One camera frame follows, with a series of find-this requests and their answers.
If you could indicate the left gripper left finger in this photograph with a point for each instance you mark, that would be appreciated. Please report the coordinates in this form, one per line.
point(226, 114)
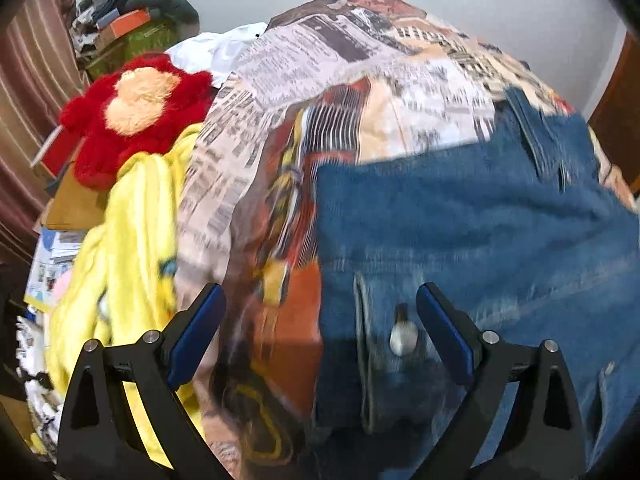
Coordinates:
point(98, 438)

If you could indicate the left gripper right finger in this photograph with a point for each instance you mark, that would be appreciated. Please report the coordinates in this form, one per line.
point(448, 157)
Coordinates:
point(544, 436)

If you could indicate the blue denim jacket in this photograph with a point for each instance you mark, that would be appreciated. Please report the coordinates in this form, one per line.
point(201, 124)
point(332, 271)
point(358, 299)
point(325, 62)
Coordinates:
point(519, 233)

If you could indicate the yellow blanket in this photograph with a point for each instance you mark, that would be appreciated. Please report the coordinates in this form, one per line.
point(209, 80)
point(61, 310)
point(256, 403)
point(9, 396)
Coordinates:
point(122, 283)

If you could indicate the brown cardboard box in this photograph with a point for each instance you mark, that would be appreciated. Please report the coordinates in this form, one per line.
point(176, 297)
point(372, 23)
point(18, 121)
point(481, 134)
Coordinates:
point(74, 207)

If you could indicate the red plush toy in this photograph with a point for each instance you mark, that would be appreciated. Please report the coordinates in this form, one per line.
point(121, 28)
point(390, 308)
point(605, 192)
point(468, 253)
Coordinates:
point(141, 108)

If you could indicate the wooden wardrobe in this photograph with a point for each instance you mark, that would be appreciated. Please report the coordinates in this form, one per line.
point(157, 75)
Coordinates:
point(616, 118)

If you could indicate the striped red gold curtain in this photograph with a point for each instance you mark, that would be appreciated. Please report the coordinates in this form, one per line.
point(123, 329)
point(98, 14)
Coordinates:
point(39, 75)

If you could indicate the white cloth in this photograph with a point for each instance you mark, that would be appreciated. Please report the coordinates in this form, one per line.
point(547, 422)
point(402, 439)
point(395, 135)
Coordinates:
point(214, 52)

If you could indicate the green patterned storage box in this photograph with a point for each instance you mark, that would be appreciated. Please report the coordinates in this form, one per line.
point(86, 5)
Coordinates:
point(154, 36)

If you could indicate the orange shoe box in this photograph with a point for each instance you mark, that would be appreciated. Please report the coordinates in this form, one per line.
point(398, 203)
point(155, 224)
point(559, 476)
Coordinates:
point(121, 27)

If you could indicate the newspaper print bedspread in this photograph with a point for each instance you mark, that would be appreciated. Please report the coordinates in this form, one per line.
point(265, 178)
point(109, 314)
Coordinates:
point(352, 82)

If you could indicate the pile of clutter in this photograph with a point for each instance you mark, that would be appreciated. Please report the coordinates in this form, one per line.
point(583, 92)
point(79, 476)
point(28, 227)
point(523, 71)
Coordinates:
point(91, 28)

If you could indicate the dark grey pillow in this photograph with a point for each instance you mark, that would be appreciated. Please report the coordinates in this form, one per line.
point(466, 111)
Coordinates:
point(181, 12)

